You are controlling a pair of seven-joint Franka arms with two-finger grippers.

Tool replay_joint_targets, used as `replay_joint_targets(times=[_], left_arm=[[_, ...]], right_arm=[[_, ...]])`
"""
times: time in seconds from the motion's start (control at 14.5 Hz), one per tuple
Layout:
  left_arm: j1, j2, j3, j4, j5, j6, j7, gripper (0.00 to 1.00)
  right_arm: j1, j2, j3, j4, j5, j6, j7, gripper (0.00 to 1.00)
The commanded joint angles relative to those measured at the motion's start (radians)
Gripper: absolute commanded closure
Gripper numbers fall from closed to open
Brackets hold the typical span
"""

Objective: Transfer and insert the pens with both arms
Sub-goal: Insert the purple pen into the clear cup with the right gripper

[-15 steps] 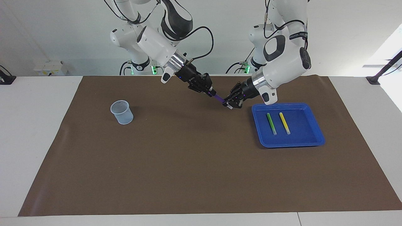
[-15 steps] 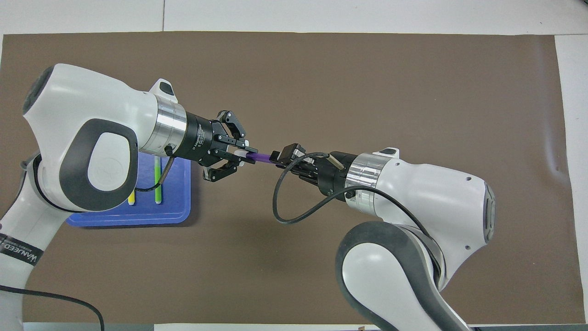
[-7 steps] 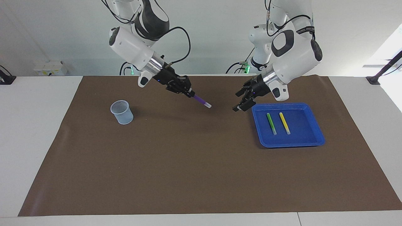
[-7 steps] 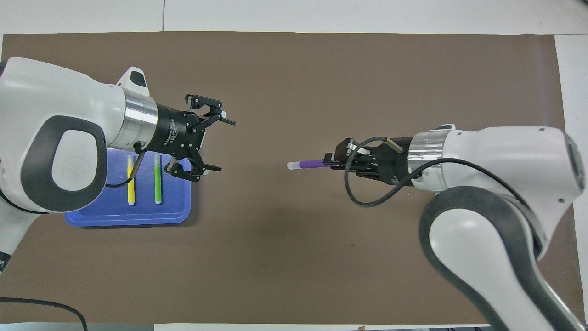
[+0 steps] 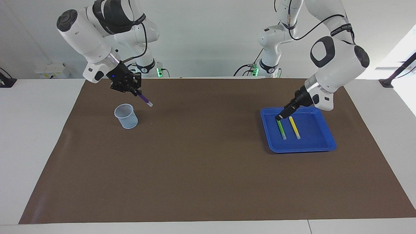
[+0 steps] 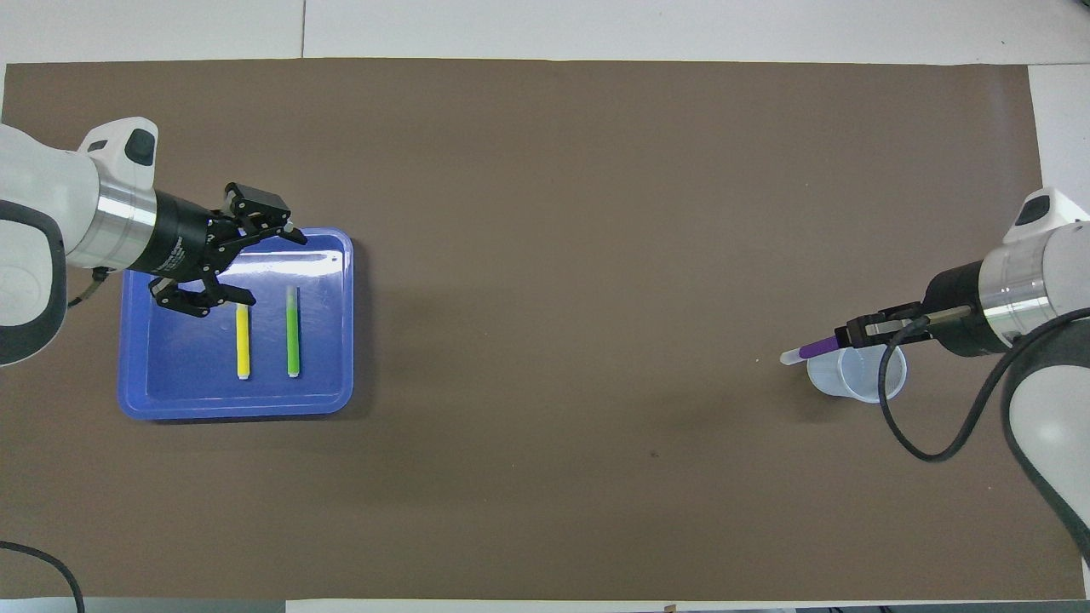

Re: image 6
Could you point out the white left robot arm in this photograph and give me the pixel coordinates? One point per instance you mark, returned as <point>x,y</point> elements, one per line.
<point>51,204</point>

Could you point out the yellow pen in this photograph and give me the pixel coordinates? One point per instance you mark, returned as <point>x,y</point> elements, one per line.
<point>243,345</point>

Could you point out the purple pen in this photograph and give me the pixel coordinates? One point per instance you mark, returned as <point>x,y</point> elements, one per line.
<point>817,348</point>

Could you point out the blue plastic tray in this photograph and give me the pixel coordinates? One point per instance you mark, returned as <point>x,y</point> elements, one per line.
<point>196,396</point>

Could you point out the clear plastic cup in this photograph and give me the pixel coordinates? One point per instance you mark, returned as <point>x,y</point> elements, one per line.
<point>860,375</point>

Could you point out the green pen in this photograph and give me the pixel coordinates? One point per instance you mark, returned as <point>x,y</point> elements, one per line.
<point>293,336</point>

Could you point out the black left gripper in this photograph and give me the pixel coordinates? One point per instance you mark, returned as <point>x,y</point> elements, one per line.
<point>179,243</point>

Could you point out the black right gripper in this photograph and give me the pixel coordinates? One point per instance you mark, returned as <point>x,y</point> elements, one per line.
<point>962,315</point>

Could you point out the brown table mat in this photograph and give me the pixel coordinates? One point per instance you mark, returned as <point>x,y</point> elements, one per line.
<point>553,255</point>

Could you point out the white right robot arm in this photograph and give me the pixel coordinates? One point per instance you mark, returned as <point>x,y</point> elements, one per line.
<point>1047,281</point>

